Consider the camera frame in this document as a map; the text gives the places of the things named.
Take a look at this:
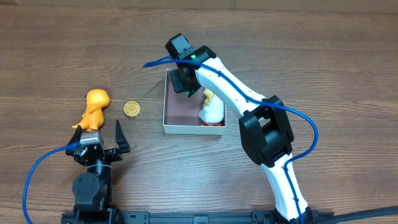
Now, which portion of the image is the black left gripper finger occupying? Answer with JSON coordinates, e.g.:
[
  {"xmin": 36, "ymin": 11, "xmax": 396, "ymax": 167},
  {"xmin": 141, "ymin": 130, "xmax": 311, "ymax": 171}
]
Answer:
[
  {"xmin": 115, "ymin": 119, "xmax": 131, "ymax": 154},
  {"xmin": 69, "ymin": 125, "xmax": 83, "ymax": 145}
]

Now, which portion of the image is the green round cap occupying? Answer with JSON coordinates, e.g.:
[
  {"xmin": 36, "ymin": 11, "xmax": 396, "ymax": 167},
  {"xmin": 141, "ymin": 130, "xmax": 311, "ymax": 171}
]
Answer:
[{"xmin": 185, "ymin": 90, "xmax": 195, "ymax": 98}]

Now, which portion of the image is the orange dinosaur toy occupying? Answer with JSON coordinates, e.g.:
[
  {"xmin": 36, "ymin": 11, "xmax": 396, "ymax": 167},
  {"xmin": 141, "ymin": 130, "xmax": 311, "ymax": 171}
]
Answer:
[{"xmin": 72, "ymin": 89, "xmax": 110, "ymax": 131}]

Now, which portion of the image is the white box pink inside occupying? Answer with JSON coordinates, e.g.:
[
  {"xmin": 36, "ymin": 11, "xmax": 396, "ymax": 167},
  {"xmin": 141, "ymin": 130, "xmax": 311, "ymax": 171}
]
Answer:
[{"xmin": 163, "ymin": 68, "xmax": 226, "ymax": 136}]

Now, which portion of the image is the yellow round cap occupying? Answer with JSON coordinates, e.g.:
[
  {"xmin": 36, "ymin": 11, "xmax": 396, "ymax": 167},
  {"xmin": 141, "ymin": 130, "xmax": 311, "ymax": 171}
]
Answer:
[{"xmin": 123, "ymin": 101, "xmax": 141, "ymax": 118}]

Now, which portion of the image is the white and yellow duck toy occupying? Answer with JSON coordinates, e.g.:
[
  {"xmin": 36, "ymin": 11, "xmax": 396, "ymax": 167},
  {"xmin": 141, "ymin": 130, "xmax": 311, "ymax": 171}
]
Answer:
[{"xmin": 199, "ymin": 88, "xmax": 224, "ymax": 126}]

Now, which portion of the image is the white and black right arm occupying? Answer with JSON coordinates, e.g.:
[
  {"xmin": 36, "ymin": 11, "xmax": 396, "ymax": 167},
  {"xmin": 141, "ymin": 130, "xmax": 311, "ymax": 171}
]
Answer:
[{"xmin": 165, "ymin": 34, "xmax": 310, "ymax": 223}]

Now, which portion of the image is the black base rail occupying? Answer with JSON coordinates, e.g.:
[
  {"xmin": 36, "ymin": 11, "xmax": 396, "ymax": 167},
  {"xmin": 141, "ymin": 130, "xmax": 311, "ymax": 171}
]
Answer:
[{"xmin": 60, "ymin": 205, "xmax": 335, "ymax": 224}]

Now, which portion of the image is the thick black cable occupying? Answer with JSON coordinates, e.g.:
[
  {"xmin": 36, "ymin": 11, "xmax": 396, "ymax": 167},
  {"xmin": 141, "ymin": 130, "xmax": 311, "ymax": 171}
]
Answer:
[{"xmin": 317, "ymin": 206, "xmax": 398, "ymax": 224}]

